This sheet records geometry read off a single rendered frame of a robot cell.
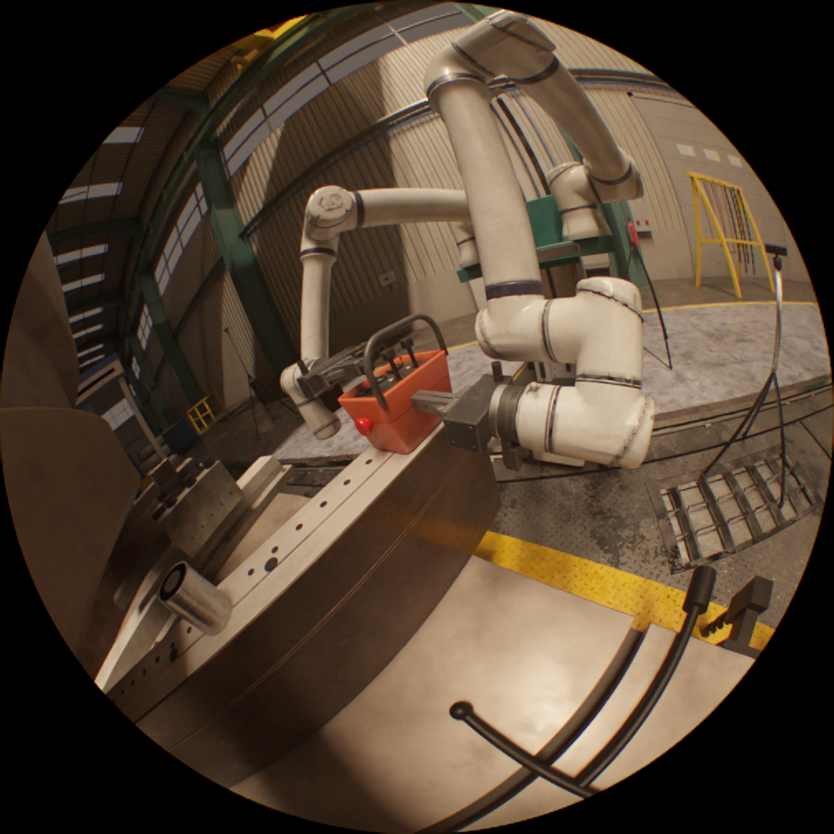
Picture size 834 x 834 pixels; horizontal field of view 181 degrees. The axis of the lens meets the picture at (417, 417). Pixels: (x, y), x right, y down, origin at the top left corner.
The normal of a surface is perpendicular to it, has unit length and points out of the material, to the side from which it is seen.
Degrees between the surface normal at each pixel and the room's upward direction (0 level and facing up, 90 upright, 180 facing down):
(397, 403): 97
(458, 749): 0
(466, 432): 90
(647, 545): 0
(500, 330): 75
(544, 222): 90
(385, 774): 0
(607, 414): 60
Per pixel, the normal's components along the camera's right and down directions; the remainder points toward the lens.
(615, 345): -0.54, 0.09
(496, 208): -0.44, 0.33
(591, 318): -0.81, 0.01
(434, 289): -0.32, 0.53
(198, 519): 0.89, -0.18
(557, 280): -0.62, 0.55
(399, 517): 0.73, 0.04
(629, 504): -0.36, -0.83
